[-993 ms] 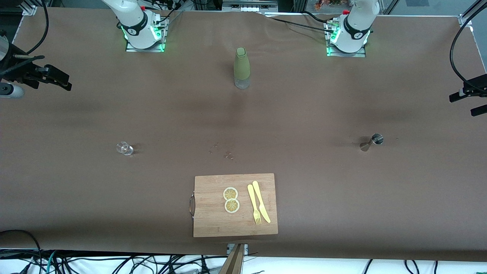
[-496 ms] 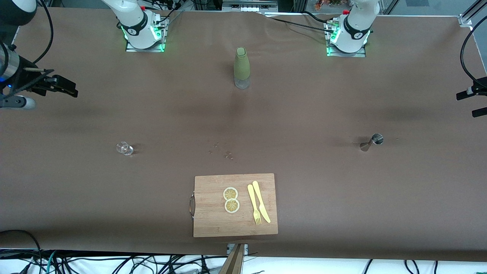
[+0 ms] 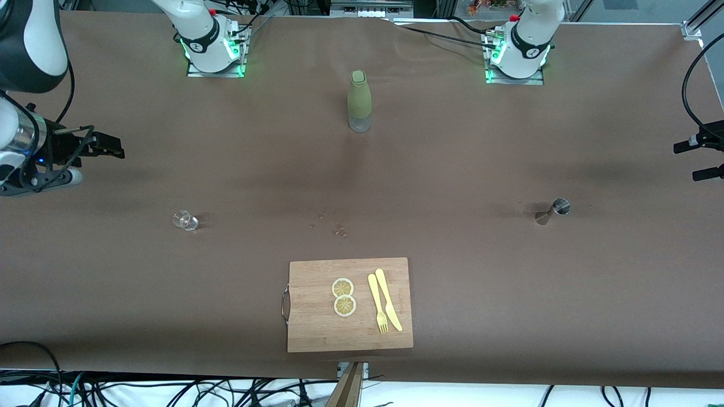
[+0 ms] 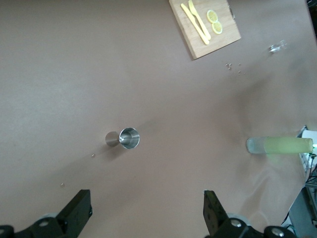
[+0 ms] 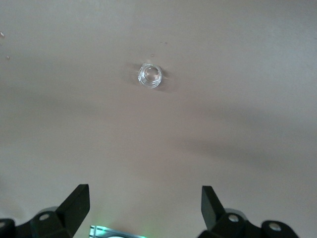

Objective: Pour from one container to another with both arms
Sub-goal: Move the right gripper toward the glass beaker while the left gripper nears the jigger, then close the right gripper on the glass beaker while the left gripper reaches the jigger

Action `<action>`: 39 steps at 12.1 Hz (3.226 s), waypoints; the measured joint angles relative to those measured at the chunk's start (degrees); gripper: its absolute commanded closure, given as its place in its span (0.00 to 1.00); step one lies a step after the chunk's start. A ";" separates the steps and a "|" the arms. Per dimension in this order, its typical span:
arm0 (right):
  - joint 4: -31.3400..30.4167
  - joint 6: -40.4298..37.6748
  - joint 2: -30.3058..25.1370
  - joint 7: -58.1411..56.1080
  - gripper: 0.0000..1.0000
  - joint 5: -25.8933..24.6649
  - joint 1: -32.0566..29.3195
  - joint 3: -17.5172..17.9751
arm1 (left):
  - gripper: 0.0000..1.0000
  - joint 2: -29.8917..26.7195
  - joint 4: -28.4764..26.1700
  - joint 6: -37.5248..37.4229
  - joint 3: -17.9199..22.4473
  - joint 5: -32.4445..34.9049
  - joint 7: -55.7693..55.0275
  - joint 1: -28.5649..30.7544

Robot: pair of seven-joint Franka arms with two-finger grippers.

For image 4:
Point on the yellow plastic knife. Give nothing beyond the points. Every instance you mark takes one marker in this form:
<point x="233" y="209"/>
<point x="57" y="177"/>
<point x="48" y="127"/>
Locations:
<point x="186" y="12"/>

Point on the yellow plastic fork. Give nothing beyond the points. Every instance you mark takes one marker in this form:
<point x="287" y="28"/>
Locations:
<point x="192" y="6"/>

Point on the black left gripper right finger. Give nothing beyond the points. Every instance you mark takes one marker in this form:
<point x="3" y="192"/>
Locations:
<point x="213" y="215"/>

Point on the small clear glass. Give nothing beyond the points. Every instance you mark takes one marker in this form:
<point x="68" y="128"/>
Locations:
<point x="275" y="48"/>

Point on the steel double jigger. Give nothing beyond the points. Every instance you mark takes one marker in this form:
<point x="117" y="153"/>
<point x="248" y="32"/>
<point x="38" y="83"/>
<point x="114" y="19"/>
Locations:
<point x="128" y="138"/>

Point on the lemon slice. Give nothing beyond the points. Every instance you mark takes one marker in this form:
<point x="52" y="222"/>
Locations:
<point x="217" y="27"/>
<point x="212" y="16"/>

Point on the wooden cutting board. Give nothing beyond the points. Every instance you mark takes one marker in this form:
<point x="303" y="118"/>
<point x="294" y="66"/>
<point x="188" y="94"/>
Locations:
<point x="218" y="44"/>

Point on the green sleeved glass bottle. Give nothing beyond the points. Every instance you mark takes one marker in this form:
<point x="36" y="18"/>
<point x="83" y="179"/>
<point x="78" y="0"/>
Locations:
<point x="280" y="145"/>

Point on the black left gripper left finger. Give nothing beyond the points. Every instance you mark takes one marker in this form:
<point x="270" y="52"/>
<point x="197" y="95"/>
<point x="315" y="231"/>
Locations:
<point x="76" y="210"/>

